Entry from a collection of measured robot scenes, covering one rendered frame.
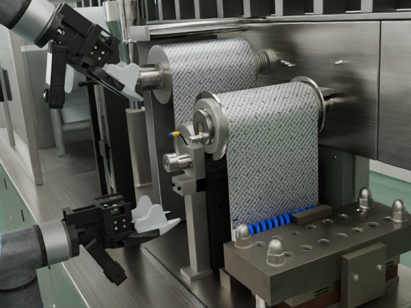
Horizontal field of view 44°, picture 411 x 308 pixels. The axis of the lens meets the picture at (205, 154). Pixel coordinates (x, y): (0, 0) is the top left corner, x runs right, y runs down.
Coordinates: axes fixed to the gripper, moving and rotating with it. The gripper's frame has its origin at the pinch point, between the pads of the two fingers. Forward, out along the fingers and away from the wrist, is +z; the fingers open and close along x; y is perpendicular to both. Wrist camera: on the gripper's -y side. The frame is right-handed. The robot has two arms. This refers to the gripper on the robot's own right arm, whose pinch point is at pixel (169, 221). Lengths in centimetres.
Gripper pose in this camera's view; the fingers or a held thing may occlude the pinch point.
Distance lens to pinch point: 100.9
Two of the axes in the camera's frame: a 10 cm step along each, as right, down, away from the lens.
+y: -0.7, -9.6, -2.8
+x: -4.8, -2.1, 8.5
